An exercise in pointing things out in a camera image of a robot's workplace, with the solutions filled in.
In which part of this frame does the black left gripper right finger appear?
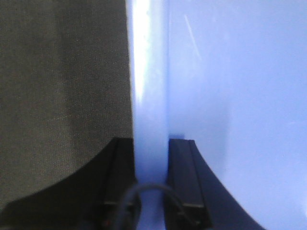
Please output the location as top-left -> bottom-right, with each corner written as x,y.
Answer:
164,139 -> 263,230

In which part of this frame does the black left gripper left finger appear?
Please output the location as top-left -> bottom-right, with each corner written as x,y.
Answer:
0,138 -> 137,230

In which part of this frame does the blue plastic tray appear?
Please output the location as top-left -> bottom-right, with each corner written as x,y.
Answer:
126,0 -> 307,230

